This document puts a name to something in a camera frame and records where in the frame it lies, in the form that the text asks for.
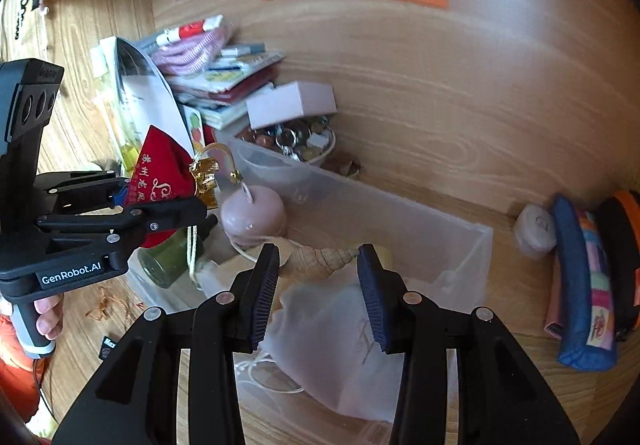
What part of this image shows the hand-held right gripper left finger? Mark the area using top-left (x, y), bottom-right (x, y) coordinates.
top-left (52, 242), bottom-right (281, 445)

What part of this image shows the blue patchwork pencil case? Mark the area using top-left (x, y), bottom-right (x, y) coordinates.
top-left (545, 194), bottom-right (623, 372)

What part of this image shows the pink striped cloth pouch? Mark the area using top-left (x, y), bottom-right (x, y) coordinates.
top-left (150, 28), bottom-right (233, 76)

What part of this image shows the beige conch shell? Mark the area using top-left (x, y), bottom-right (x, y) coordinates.
top-left (282, 245), bottom-right (362, 282)

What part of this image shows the person's left hand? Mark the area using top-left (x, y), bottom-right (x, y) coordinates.
top-left (34, 294), bottom-right (65, 340)

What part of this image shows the white bowl of coins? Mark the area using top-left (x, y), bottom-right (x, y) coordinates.
top-left (232, 118), bottom-right (337, 176)

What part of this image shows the fruit sticker sheet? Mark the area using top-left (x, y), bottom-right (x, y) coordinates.
top-left (182, 105), bottom-right (208, 151)

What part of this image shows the dark green pump bottle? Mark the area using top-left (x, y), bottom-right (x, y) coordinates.
top-left (137, 225), bottom-right (206, 290)

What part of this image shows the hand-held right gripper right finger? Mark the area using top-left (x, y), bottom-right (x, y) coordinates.
top-left (356, 243), bottom-right (581, 445)

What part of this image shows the white red marker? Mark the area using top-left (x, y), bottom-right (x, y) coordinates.
top-left (135, 15), bottom-right (224, 51)

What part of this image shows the black orange round pouch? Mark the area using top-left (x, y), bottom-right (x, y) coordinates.
top-left (595, 190), bottom-right (640, 343)

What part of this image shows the small brown ornament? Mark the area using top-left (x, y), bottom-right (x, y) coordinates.
top-left (320, 152), bottom-right (363, 178)

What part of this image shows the stack of books and cards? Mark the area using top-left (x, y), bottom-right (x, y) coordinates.
top-left (167, 50), bottom-right (287, 131)

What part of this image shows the wooden desk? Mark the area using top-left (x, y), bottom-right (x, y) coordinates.
top-left (0, 0), bottom-right (640, 445)

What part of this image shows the black memory card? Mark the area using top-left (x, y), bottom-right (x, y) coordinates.
top-left (97, 334), bottom-right (121, 361)

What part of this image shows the person's left forearm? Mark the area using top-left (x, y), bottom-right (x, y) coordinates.
top-left (0, 314), bottom-right (48, 426)

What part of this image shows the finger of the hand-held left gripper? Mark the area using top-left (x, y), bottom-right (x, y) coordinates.
top-left (33, 168), bottom-right (133, 217)
top-left (34, 195), bottom-right (208, 257)

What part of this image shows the white paper sheet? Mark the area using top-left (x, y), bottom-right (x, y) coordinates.
top-left (97, 36), bottom-right (196, 161)

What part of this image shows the red pouch with gold ornament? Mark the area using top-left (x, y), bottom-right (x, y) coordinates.
top-left (122, 125), bottom-right (245, 283)

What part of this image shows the small white box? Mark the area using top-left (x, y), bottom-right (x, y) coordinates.
top-left (245, 81), bottom-right (337, 130)

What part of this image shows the pink round desktop vacuum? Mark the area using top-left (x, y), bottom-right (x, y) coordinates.
top-left (220, 181), bottom-right (288, 263)

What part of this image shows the grey marker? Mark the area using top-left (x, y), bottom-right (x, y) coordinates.
top-left (220, 42), bottom-right (266, 58)

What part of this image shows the clear plastic storage box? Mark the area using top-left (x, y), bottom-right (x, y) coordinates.
top-left (125, 131), bottom-right (495, 445)

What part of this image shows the white drawstring pouch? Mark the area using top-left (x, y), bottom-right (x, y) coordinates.
top-left (235, 270), bottom-right (466, 423)

